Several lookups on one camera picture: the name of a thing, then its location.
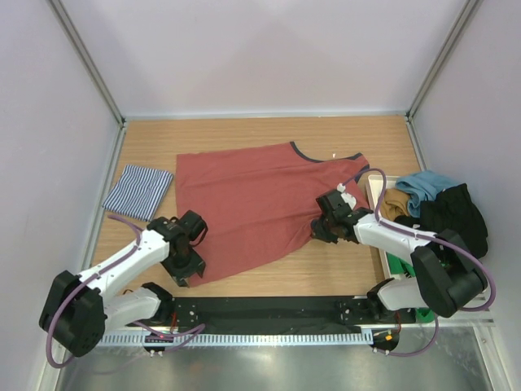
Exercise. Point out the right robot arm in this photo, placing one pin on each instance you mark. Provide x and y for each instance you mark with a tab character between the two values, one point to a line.
446	275

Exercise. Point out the brown tank top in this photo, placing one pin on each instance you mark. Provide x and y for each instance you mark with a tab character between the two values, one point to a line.
395	204

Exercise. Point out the teal tank top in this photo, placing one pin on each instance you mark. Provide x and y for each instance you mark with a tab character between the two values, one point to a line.
422	186

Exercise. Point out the green tank top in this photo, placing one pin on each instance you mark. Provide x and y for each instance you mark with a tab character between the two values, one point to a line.
397	266

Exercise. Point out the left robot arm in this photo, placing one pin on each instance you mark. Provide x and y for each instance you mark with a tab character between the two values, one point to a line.
80	308

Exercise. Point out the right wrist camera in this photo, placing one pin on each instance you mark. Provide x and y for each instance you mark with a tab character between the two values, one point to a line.
348	198

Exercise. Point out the blue white striped tank top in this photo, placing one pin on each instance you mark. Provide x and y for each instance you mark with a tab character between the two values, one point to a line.
138	192

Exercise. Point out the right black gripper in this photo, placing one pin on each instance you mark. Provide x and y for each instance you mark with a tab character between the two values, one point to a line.
318	232

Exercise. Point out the black tank top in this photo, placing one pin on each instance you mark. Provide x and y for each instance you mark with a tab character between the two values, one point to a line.
453	209

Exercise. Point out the red tank top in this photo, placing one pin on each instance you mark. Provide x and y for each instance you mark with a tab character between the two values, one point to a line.
258	202

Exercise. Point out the slotted cable duct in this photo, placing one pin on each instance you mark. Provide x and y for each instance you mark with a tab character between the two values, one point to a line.
134	337

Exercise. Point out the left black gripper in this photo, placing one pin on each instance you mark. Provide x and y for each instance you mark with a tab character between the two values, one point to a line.
196	264

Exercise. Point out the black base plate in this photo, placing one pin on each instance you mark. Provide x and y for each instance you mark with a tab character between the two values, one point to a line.
276	315

